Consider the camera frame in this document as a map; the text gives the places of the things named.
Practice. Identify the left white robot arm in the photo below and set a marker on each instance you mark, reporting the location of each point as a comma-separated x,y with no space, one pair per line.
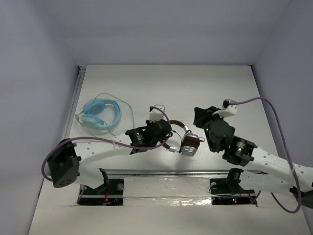
80,160

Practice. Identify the brown silver headphones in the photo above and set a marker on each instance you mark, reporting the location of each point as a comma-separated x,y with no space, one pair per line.
189,143

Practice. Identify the blue headphones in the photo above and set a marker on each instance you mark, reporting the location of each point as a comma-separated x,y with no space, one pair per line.
100,114

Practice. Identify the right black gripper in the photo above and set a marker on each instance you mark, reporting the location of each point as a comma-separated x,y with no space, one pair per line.
202,114

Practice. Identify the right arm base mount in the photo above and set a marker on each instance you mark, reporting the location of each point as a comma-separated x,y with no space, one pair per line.
227,191

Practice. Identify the aluminium rail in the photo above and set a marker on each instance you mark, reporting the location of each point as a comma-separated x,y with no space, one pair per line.
159,172
74,100

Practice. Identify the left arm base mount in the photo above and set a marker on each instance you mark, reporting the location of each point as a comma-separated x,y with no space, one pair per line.
109,193

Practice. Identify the aluminium rail front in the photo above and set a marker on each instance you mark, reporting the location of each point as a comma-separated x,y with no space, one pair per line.
159,172

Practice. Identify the aluminium rail left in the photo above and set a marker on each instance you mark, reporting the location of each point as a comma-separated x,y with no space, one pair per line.
74,100

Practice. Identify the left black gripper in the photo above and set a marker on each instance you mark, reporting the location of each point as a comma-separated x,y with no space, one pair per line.
165,127

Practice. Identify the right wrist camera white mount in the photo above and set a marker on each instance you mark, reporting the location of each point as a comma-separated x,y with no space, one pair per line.
227,110

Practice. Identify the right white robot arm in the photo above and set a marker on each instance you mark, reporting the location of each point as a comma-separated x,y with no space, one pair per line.
253,166

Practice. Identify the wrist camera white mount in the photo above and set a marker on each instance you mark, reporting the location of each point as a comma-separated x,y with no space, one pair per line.
156,115
227,110

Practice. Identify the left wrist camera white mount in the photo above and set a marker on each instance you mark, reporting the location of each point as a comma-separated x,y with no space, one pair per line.
156,115

